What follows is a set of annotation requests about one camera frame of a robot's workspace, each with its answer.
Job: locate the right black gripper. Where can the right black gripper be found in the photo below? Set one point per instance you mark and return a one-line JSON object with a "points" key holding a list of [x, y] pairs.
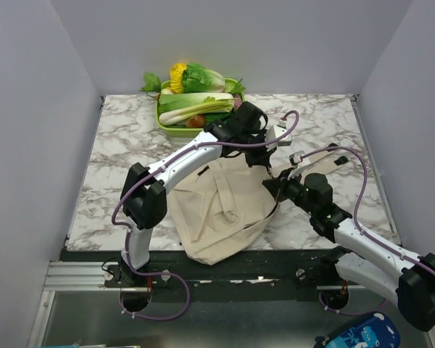
{"points": [[277, 186]]}

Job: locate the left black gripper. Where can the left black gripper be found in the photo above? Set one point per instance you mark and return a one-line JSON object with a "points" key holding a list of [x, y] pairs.
{"points": [[260, 157]]}

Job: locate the beige canvas backpack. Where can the beige canvas backpack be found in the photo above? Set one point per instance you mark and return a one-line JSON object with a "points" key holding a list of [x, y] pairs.
{"points": [[221, 209]]}

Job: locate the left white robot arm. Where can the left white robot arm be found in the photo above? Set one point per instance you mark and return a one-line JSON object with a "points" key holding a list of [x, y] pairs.
{"points": [[144, 196]]}

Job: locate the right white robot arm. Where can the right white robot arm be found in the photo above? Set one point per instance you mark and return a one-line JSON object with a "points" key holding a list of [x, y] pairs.
{"points": [[404, 278]]}

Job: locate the green vegetable tray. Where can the green vegetable tray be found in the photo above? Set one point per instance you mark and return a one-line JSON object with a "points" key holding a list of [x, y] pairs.
{"points": [[234, 87]]}

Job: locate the brown mushroom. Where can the brown mushroom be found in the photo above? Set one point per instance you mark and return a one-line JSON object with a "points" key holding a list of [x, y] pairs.
{"points": [[197, 121]]}

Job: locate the green leafy lettuce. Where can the green leafy lettuce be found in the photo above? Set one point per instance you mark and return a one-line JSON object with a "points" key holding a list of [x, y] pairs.
{"points": [[196, 78]]}

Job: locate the napa cabbage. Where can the napa cabbage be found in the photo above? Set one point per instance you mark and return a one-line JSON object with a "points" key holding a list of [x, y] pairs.
{"points": [[176, 108]]}

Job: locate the yellow corn flower vegetable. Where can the yellow corn flower vegetable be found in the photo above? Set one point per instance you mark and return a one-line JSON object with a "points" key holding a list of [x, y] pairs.
{"points": [[176, 75]]}

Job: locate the blue pencil case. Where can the blue pencil case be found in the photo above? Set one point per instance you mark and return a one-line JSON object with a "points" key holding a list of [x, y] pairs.
{"points": [[373, 330]]}

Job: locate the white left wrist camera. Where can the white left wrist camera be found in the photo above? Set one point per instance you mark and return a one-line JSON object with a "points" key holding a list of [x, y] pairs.
{"points": [[277, 136]]}

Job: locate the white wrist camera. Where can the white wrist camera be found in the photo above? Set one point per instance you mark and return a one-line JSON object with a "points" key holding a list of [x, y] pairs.
{"points": [[299, 162], [277, 136]]}

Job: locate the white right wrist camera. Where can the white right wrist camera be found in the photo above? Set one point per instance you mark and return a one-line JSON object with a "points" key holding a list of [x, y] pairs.
{"points": [[299, 162]]}

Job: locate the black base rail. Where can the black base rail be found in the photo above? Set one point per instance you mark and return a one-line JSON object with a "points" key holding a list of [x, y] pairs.
{"points": [[250, 276]]}

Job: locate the aluminium frame rail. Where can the aluminium frame rail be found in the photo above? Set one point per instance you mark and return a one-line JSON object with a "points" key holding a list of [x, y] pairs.
{"points": [[74, 311]]}

